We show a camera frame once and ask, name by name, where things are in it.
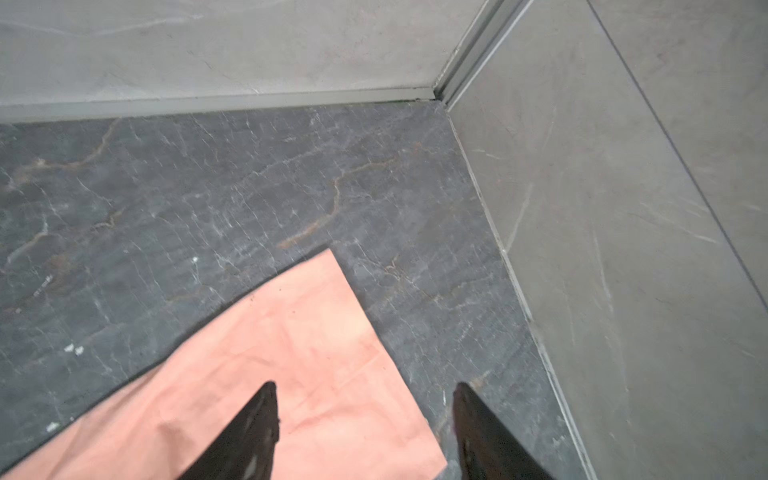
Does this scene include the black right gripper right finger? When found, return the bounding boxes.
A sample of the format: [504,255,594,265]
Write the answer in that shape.
[452,382,553,480]

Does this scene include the salmon pink printed t-shirt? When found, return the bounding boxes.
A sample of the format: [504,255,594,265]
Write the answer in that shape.
[8,250,446,479]

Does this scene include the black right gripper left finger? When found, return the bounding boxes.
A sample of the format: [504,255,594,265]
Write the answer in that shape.
[180,381,280,480]

